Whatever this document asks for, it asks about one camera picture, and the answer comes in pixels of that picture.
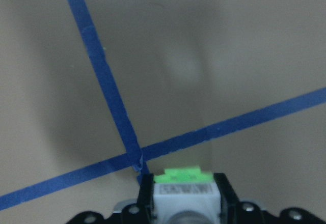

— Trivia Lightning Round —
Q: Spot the green push button switch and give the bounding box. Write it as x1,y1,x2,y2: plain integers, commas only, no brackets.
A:
152,166,221,224

